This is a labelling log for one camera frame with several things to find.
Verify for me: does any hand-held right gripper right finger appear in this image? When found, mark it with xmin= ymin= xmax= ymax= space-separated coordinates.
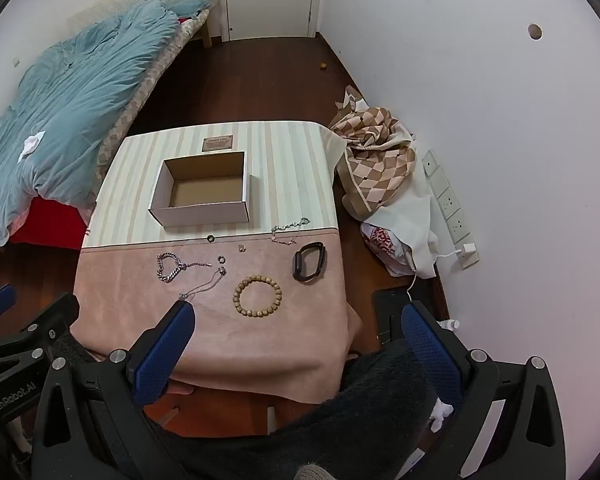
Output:
xmin=401 ymin=301 xmax=567 ymax=480

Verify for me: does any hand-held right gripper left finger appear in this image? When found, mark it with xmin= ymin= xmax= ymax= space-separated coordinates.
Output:
xmin=31 ymin=301 xmax=197 ymax=480

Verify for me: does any thick silver chain bracelet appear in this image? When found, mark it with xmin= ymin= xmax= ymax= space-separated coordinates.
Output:
xmin=156 ymin=252 xmax=213 ymax=284

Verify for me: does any thin silver necklace with pendant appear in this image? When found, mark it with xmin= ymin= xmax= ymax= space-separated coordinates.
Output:
xmin=177 ymin=266 xmax=229 ymax=303

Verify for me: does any wooden bead bracelet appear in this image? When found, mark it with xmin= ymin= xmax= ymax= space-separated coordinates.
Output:
xmin=232 ymin=274 xmax=283 ymax=318

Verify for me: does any black fitness band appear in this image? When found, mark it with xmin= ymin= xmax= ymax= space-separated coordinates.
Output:
xmin=293 ymin=242 xmax=328 ymax=284

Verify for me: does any cardboard box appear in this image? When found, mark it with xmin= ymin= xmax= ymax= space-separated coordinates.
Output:
xmin=148 ymin=150 xmax=251 ymax=228

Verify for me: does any silver charm chain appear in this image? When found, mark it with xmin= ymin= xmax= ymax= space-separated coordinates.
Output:
xmin=271 ymin=217 xmax=312 ymax=247

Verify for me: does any black floor stand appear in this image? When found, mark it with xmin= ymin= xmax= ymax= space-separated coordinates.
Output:
xmin=371 ymin=287 xmax=438 ymax=346

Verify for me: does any white crumpled tissue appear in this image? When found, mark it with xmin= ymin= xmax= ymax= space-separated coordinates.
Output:
xmin=429 ymin=399 xmax=454 ymax=432

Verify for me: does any red bed sheet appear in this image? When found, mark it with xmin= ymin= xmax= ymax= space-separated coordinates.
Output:
xmin=7 ymin=195 xmax=95 ymax=252

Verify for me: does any dark fuzzy garment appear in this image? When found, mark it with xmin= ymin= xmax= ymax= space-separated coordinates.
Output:
xmin=150 ymin=337 xmax=461 ymax=480

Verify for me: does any white red printed plastic bag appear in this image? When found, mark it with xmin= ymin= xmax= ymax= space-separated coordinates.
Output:
xmin=360 ymin=221 xmax=416 ymax=277

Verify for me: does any white power strip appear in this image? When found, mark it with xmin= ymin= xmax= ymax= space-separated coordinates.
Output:
xmin=422 ymin=149 xmax=481 ymax=270

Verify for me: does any white paper scrap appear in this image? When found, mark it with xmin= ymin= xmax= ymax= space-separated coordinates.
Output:
xmin=19 ymin=130 xmax=47 ymax=162

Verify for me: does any checkered beige blanket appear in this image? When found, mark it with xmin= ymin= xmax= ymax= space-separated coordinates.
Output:
xmin=328 ymin=107 xmax=417 ymax=218

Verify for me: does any light blue duvet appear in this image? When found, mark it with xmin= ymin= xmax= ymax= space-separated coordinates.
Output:
xmin=0 ymin=0 xmax=212 ymax=247

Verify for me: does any bed with patterned mattress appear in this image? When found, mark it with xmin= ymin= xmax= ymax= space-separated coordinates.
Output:
xmin=0 ymin=0 xmax=216 ymax=251

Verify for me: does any white charger cable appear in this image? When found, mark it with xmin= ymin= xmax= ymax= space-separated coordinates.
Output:
xmin=406 ymin=249 xmax=463 ymax=306

